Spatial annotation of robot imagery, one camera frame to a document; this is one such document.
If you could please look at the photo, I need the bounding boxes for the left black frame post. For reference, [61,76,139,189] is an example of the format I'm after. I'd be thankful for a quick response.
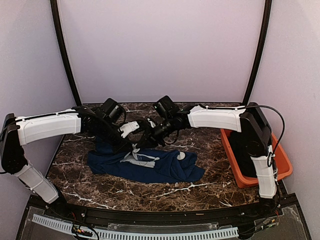
[50,0,82,106]

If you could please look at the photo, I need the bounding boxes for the white slotted cable duct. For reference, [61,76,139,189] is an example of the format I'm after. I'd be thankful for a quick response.
[31,214,239,240]

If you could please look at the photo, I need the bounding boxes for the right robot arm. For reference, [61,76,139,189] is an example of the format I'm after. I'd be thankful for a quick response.
[137,95,278,217]

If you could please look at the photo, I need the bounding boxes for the black frame post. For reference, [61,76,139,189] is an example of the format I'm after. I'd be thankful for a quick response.
[242,0,273,106]
[50,0,82,106]

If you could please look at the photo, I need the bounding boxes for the right black frame post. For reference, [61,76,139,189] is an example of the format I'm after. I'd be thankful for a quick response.
[242,0,273,106]

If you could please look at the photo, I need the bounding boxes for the blue printed t-shirt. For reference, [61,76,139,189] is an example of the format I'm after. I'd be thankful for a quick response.
[87,141,205,184]

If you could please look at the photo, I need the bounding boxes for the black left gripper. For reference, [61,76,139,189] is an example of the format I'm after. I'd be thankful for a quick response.
[97,120,134,155]

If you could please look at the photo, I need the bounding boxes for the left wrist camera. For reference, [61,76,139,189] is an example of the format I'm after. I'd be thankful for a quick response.
[118,119,151,139]

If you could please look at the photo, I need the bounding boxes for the round gold white brooch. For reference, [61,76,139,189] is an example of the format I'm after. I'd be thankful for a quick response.
[176,151,186,161]

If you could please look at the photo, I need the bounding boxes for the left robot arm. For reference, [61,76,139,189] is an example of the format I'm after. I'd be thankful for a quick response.
[0,98,139,218]

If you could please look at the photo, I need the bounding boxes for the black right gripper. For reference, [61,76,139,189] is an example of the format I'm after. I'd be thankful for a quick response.
[136,115,176,149]

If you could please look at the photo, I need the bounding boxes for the black front rail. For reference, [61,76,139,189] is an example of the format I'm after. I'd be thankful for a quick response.
[29,194,286,228]

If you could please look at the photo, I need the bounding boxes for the orange plastic basket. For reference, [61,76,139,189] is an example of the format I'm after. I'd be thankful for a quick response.
[220,129,293,188]

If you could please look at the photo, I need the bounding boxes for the black garment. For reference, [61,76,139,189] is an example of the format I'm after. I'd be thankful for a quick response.
[228,131,257,178]

